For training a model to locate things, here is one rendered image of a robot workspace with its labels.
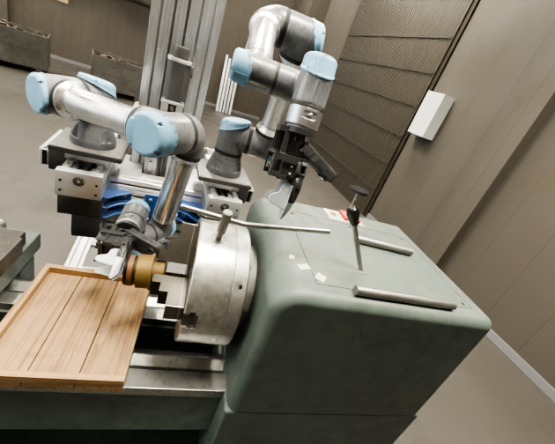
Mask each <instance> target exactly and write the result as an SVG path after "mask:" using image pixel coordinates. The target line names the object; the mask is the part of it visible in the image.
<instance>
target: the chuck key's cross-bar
mask: <svg viewBox="0 0 555 444"><path fill-rule="evenodd" d="M180 209H182V210H185V211H191V212H194V213H197V214H200V215H204V216H206V217H210V218H215V219H218V220H221V219H222V215H220V214H217V213H214V212H210V211H205V210H202V209H198V208H196V207H193V206H189V205H186V204H183V203H182V204H181V206H180ZM229 223H231V224H235V225H237V226H244V227H250V228H261V229H271V230H282V231H293V232H303V233H325V234H330V229H324V228H313V227H303V226H282V225H272V224H262V223H251V222H244V221H241V220H238V219H235V218H231V220H230V222H229Z"/></svg>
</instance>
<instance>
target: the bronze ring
mask: <svg viewBox="0 0 555 444"><path fill-rule="evenodd" d="M166 270H167V262H166V261H159V260H157V254H153V255H144V254H141V255H140V256H137V255H128V256H127V257H126V260H125V263H124V266H123V272H122V284H123V285H130V286H132V285H134V286H135V288H144V289H147V290H148V291H150V290H151V285H152V278H153V275H154V273H156V274H161V275H166Z"/></svg>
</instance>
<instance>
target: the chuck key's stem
mask: <svg viewBox="0 0 555 444"><path fill-rule="evenodd" d="M232 216H233V212H232V211H230V210H223V213H222V219H221V220H220V221H219V224H218V228H217V236H216V238H215V241H221V240H222V237H223V235H224V234H226V230H227V228H228V226H229V224H230V223H229V222H230V220H231V218H232Z"/></svg>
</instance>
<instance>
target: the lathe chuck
mask: <svg viewBox="0 0 555 444"><path fill-rule="evenodd" d="M199 220H200V221H199ZM199 220H198V222H197V224H198V225H199V226H198V230H197V234H196V242H195V246H194V250H193V255H192V258H191V264H190V265H187V266H186V270H185V274H186V275H187V276H189V278H188V283H187V291H186V298H185V305H184V312H183V313H184V314H185V315H189V312H192V313H196V315H197V318H196V323H195V326H194V327H193V326H192V327H191V328H186V326H184V325H181V320H176V324H175V331H174V340H175V341H178V342H189V343H199V344H214V343H215V341H216V340H217V338H218V335H219V333H220V331H221V329H222V326H223V323H224V320H225V317H226V311H227V308H228V304H229V300H230V296H231V291H232V286H233V277H234V271H235V263H236V254H237V233H236V228H235V226H234V225H232V224H229V226H228V228H227V230H226V234H224V235H223V236H224V238H225V240H226V241H225V242H224V243H223V244H217V243H215V242H213V241H212V239H211V236H212V235H213V234H217V228H218V224H219V221H215V220H209V219H205V218H200V219H199Z"/></svg>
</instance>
